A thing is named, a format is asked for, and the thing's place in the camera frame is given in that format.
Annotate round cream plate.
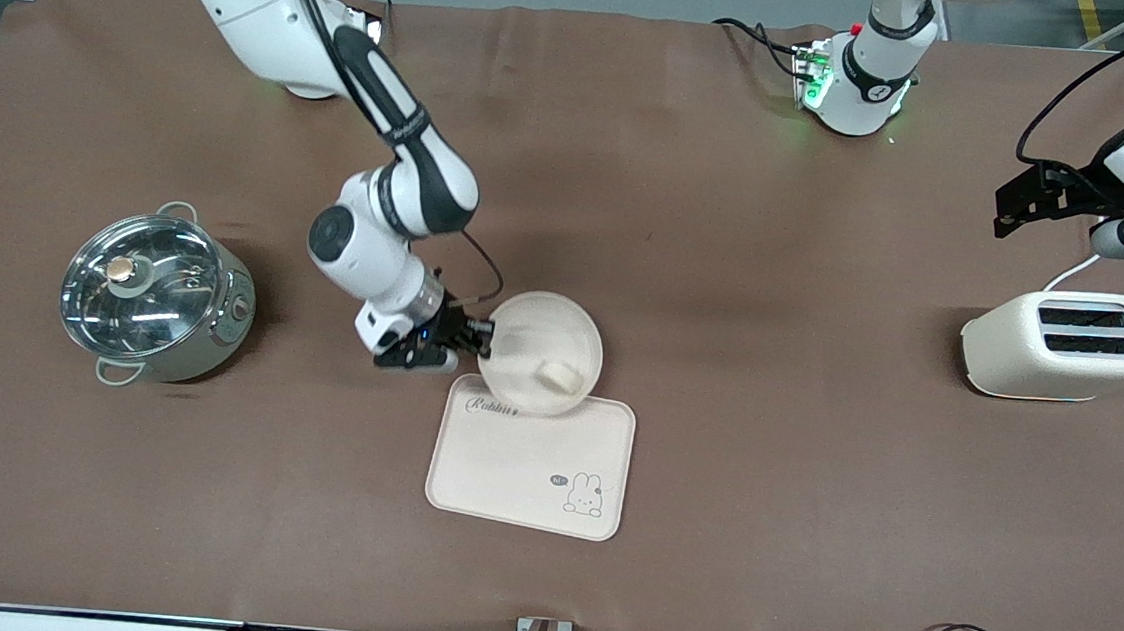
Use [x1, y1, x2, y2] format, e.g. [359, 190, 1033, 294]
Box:
[472, 286, 610, 422]

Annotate small white bun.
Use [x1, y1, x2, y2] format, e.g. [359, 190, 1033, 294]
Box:
[538, 359, 589, 397]

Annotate cream rabbit print tray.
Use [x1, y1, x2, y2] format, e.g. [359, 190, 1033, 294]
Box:
[421, 371, 640, 544]

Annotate cream two-slot toaster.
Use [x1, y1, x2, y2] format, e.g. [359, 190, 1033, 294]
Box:
[957, 282, 1124, 408]

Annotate silver electric cooking pot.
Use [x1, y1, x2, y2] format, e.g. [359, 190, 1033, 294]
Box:
[53, 193, 265, 397]

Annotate brown table mat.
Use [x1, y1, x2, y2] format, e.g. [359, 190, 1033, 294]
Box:
[0, 0, 1124, 631]

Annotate glass pot lid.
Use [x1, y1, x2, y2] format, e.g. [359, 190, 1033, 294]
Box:
[56, 207, 227, 366]

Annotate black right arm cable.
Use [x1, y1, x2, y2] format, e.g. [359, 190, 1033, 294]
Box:
[452, 230, 510, 314]

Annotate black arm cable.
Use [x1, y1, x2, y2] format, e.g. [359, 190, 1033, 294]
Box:
[452, 230, 510, 314]
[1014, 0, 1124, 172]

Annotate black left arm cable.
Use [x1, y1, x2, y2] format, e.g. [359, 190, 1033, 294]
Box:
[1014, 0, 1124, 172]

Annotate white toaster power cable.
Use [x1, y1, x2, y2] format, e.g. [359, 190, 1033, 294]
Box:
[1042, 249, 1101, 296]

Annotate black left base cable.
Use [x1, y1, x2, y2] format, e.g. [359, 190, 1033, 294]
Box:
[709, 15, 809, 81]

